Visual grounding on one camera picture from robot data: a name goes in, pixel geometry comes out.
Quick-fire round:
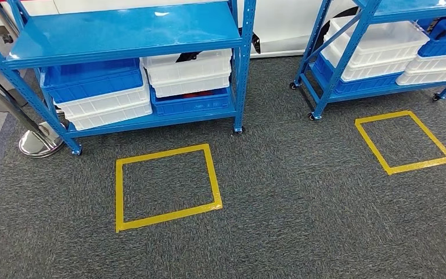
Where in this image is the red item in crate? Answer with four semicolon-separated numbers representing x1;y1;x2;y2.
181;90;218;99

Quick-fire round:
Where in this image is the white plastic crate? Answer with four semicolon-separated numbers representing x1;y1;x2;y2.
67;102;153;132
395;67;446;86
53;63;152;118
405;53;446;74
320;42;416;83
141;49;233;85
325;15;431;68
150;71;232;98

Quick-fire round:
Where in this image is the small black plastic part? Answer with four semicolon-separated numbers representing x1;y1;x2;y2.
176;52;200;63

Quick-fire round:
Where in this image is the blue metal shelf rack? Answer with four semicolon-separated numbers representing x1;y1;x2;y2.
0;0;258;156

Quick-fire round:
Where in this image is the white car with red stripe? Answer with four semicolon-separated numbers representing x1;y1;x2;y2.
0;0;358;59

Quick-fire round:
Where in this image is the yellow floor tape square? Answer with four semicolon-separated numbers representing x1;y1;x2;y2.
115;143;224;234
355;110;446;176

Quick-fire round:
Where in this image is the black plastic piece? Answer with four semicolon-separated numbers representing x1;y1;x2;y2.
250;33;262;55

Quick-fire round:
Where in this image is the chrome stanchion with round base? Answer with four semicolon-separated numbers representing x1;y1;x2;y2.
0;61;65;159

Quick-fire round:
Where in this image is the blue wheeled shelf rack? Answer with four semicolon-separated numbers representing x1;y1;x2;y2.
289;0;446;121

